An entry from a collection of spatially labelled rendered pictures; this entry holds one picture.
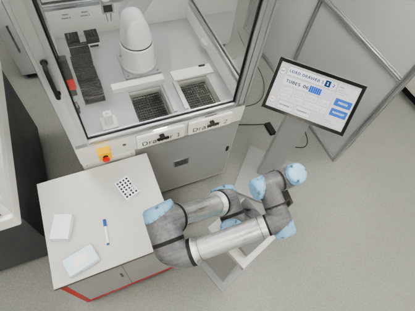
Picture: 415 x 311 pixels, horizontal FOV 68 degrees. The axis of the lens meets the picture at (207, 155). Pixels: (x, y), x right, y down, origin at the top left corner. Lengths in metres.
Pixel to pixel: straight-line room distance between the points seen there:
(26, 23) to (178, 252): 0.89
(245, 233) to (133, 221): 0.82
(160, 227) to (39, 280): 1.61
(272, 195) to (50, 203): 1.23
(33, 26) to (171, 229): 0.81
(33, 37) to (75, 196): 0.90
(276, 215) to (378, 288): 1.90
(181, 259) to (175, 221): 0.13
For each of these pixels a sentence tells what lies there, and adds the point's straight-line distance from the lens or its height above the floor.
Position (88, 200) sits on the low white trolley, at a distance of 1.80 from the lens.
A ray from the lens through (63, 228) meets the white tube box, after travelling 1.72.
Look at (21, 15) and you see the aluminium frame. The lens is 1.20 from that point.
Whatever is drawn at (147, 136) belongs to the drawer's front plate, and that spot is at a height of 0.92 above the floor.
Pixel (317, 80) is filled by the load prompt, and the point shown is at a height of 1.15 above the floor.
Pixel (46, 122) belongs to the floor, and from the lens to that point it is 3.17.
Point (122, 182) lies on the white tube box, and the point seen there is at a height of 0.80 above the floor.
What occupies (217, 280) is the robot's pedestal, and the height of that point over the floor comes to 0.02.
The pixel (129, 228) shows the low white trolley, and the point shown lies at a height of 0.76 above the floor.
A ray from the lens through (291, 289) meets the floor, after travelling 2.55.
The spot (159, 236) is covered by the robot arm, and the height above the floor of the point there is 1.34.
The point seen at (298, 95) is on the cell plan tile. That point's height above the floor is 1.07.
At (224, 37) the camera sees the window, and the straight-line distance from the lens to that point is 1.49.
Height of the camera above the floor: 2.37
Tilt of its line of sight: 58 degrees down
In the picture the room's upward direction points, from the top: 12 degrees clockwise
